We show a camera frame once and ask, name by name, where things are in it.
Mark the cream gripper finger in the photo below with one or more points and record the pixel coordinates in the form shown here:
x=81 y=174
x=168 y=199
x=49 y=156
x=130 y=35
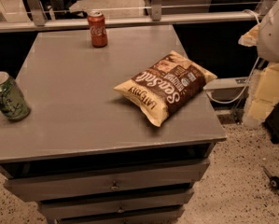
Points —
x=250 y=38

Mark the brown chip bag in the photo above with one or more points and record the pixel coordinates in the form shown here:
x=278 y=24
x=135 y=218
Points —
x=166 y=86

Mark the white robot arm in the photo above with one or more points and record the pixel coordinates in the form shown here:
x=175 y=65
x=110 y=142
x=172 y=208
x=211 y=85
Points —
x=265 y=36

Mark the red cola can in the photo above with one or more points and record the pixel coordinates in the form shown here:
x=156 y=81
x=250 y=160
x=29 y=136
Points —
x=96 y=20

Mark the green soda can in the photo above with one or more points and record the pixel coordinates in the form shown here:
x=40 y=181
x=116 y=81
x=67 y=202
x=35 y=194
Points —
x=12 y=102

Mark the black caster wheel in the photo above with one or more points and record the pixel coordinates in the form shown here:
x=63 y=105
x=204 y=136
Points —
x=273 y=179

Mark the grey drawer cabinet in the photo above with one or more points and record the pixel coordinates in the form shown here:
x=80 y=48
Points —
x=86 y=154

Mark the grey metal railing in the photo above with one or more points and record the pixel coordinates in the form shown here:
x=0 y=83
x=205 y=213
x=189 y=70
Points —
x=156 y=13

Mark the grey floor base plate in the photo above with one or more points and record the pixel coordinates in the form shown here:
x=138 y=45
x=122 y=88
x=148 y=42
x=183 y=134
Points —
x=226 y=89

